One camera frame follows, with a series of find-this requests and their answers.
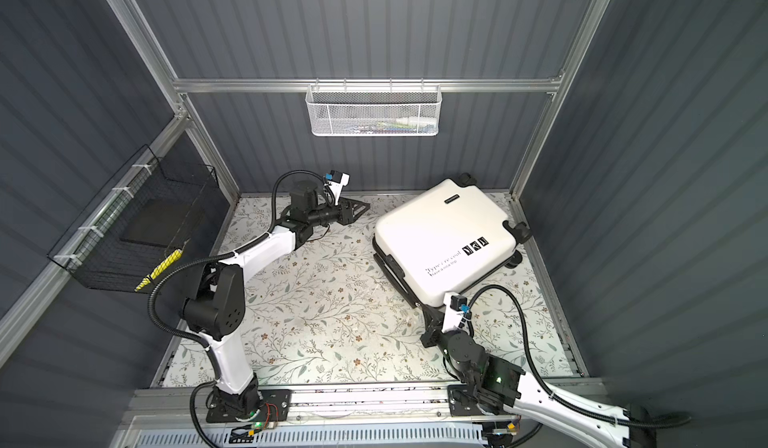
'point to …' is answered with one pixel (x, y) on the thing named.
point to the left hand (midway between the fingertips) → (365, 203)
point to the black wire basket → (124, 241)
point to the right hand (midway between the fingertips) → (427, 310)
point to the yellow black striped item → (173, 257)
